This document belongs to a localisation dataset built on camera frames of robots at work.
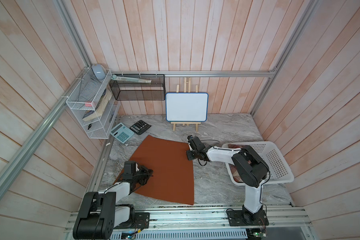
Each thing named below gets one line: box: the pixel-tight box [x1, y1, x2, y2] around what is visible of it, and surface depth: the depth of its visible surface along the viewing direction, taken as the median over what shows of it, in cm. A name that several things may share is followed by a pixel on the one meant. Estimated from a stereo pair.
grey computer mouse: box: [91, 64, 106, 80], surface depth 84 cm
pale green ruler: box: [111, 74, 152, 83], surface depth 92 cm
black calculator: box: [129, 119, 152, 136], surface depth 113 cm
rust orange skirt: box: [114, 135, 195, 205], surface depth 91 cm
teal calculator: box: [110, 122, 135, 144], surface depth 109 cm
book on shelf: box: [82, 89, 113, 122], surface depth 83 cm
